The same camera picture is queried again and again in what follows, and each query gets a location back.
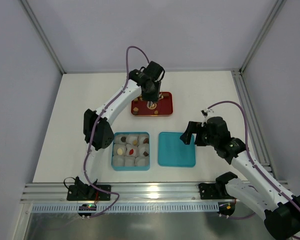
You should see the tan chocolate cube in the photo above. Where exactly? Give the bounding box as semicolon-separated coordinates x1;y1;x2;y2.
133;107;139;115

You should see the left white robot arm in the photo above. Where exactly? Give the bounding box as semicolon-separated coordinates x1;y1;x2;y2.
83;61;165;191

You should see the white slotted cable duct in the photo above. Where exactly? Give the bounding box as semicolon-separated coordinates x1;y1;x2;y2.
31;202;219;214

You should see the red rectangular tray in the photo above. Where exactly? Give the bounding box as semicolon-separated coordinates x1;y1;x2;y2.
130;91;173;117

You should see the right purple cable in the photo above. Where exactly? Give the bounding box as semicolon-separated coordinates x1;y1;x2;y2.
206;100;300;240

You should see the teal box with paper cups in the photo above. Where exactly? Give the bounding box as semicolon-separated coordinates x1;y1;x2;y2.
111;132;151;171

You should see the white oval chocolate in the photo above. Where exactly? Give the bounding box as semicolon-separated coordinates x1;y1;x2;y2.
117;148;123;155

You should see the dark round chocolate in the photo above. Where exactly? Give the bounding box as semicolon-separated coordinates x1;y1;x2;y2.
120;136;126;143

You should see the teal box lid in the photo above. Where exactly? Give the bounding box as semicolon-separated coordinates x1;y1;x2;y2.
157;132;196;168

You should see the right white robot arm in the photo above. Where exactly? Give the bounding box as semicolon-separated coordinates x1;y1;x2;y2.
180;116;300;240

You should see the aluminium mounting rail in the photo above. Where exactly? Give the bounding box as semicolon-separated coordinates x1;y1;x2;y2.
19;181;291;204

